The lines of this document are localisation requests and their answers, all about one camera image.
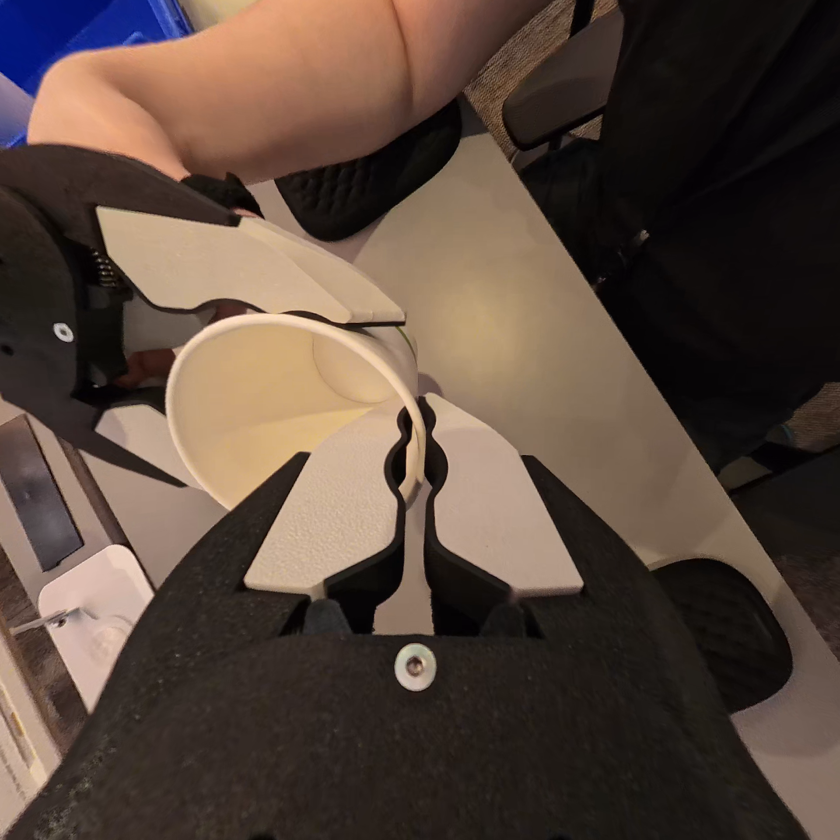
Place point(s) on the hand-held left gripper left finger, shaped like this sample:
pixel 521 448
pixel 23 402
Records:
pixel 328 525

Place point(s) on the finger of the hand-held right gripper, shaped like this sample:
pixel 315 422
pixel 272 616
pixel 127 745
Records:
pixel 216 262
pixel 134 430

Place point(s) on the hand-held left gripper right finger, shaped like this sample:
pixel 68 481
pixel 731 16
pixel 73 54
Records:
pixel 499 525

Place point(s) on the white paper cup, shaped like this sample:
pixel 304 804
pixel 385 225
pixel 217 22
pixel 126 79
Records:
pixel 13 105
pixel 249 400

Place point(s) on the blue plastic bin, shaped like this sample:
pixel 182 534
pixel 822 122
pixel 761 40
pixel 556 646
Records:
pixel 79 26

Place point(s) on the person's right forearm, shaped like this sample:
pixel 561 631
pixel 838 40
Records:
pixel 315 85

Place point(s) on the person's right hand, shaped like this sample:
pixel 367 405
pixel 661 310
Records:
pixel 98 111

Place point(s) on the black flat plate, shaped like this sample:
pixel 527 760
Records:
pixel 39 492

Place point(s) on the black wrist rest pad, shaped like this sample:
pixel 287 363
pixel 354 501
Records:
pixel 367 184
pixel 722 630

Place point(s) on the white stand base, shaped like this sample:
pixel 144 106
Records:
pixel 98 610

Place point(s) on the person's dark clothing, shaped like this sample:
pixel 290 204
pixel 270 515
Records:
pixel 722 229

